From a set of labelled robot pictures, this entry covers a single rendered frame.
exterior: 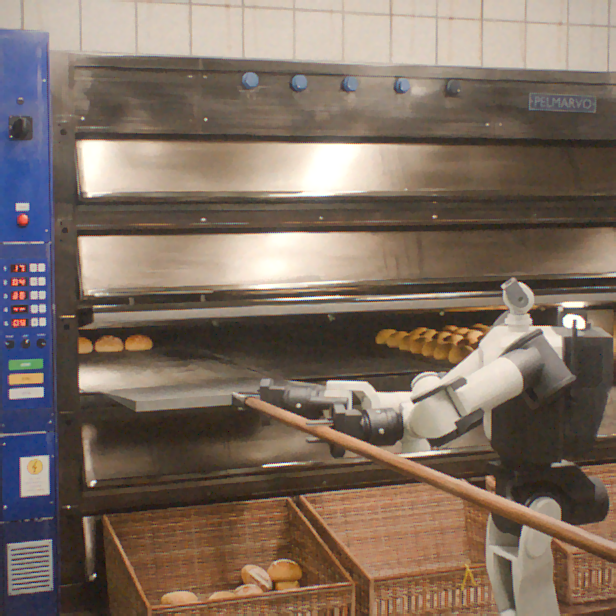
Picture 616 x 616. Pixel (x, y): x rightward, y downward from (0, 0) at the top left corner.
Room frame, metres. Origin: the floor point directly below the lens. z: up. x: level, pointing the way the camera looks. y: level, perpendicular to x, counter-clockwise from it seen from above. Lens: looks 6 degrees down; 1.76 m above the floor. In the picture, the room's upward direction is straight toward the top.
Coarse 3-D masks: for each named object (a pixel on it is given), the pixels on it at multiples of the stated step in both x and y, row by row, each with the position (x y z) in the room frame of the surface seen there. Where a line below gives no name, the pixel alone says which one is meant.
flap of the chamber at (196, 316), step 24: (120, 312) 3.49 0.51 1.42; (144, 312) 3.51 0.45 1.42; (168, 312) 3.54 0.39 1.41; (192, 312) 3.56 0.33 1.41; (216, 312) 3.59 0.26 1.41; (240, 312) 3.62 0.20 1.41; (264, 312) 3.64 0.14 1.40; (288, 312) 3.67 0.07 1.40; (312, 312) 3.70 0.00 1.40; (336, 312) 3.73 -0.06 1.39; (360, 312) 3.80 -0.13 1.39; (384, 312) 3.87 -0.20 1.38; (408, 312) 3.95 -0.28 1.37; (432, 312) 4.03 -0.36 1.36
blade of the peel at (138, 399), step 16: (192, 384) 3.78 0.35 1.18; (208, 384) 3.78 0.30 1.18; (224, 384) 3.78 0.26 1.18; (240, 384) 3.78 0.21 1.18; (256, 384) 3.78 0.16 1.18; (288, 384) 3.78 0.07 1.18; (304, 384) 3.73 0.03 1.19; (128, 400) 3.41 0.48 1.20; (144, 400) 3.36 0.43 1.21; (160, 400) 3.37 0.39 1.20; (176, 400) 3.39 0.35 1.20; (192, 400) 3.41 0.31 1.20; (208, 400) 3.43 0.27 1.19; (224, 400) 3.45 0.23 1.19
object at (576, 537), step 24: (264, 408) 3.26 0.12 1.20; (312, 432) 2.99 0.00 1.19; (336, 432) 2.90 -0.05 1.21; (384, 456) 2.67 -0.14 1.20; (432, 480) 2.49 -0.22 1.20; (456, 480) 2.43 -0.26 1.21; (480, 504) 2.33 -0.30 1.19; (504, 504) 2.27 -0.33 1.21; (552, 528) 2.13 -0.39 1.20; (576, 528) 2.09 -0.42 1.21; (600, 552) 2.01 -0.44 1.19
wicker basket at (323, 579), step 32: (128, 512) 3.61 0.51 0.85; (160, 512) 3.64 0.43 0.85; (192, 512) 3.68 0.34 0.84; (224, 512) 3.71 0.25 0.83; (256, 512) 3.74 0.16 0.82; (288, 512) 3.77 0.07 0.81; (128, 544) 3.58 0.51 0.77; (160, 544) 3.62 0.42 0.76; (192, 544) 3.65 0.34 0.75; (224, 544) 3.68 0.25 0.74; (256, 544) 3.71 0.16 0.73; (288, 544) 3.75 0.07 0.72; (320, 544) 3.55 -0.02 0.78; (128, 576) 3.34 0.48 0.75; (160, 576) 3.59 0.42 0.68; (192, 576) 3.63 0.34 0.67; (224, 576) 3.66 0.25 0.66; (320, 576) 3.55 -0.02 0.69; (128, 608) 3.35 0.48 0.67; (160, 608) 3.16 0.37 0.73; (192, 608) 3.19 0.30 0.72; (224, 608) 3.23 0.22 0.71; (256, 608) 3.26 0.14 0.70; (288, 608) 3.29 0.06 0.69; (320, 608) 3.32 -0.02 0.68; (352, 608) 3.36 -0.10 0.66
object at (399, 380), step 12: (408, 372) 4.04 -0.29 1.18; (420, 372) 4.04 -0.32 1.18; (324, 384) 3.88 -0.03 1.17; (372, 384) 3.94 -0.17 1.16; (384, 384) 3.95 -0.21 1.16; (396, 384) 3.97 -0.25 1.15; (408, 384) 3.99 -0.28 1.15; (84, 396) 3.59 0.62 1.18; (96, 396) 3.61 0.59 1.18; (84, 408) 3.59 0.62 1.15; (96, 408) 3.61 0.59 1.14; (108, 408) 3.62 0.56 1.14
